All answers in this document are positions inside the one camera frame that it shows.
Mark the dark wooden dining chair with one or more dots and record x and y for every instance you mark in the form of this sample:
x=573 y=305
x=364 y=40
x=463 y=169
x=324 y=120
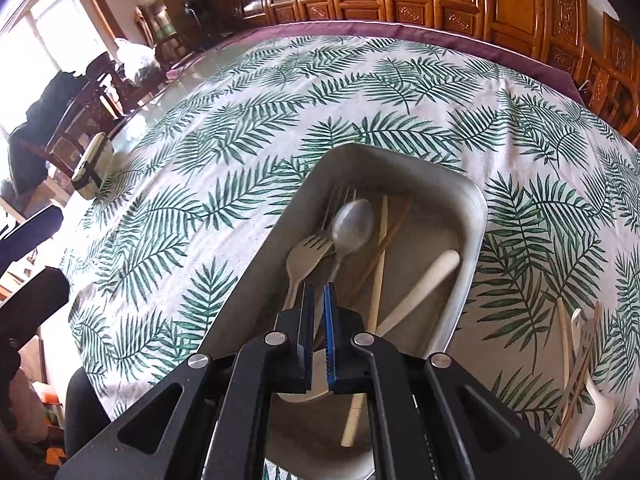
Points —
x=85 y=105

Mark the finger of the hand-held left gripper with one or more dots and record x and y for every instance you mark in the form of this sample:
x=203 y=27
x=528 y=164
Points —
x=35 y=297
x=30 y=232

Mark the wooden chair by cabinet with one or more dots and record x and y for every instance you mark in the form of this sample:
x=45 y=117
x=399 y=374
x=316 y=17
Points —
x=147 y=25

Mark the leaf-print tablecloth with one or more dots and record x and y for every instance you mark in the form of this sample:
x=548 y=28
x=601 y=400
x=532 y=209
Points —
x=225 y=160

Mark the beige plastic fork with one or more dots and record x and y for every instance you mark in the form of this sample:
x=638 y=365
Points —
x=302 y=260

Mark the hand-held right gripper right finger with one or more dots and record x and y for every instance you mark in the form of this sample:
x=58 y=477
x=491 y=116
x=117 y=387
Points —
x=329 y=330

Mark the white plastic spoon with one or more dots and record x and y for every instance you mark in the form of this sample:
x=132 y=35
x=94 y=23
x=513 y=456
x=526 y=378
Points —
x=595 y=410

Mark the dark wooden cabinet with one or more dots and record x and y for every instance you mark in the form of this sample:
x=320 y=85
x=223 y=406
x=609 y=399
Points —
x=182 y=2

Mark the clear plastic bag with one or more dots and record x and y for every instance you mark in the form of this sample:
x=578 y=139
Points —
x=135 y=60

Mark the grey rectangular container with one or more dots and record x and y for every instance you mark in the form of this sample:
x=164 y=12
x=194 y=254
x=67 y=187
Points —
x=430 y=220

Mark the carved wooden armchair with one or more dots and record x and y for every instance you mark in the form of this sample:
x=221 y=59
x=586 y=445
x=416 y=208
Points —
x=620 y=50

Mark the metal spoon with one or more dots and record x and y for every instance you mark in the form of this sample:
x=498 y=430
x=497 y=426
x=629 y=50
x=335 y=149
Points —
x=352 y=225

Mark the wooden chair with clothes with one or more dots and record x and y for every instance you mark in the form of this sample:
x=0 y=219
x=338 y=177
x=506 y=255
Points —
x=45 y=110

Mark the wooden door frame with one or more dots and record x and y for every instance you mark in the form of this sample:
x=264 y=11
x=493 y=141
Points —
x=100 y=0

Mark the brown chopstick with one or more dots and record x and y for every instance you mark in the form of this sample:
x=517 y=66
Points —
x=391 y=234
x=575 y=391

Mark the cream lunch box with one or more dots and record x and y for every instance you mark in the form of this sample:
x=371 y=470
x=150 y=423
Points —
x=92 y=165

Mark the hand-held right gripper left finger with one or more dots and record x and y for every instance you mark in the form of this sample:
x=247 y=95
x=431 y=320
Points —
x=309 y=320

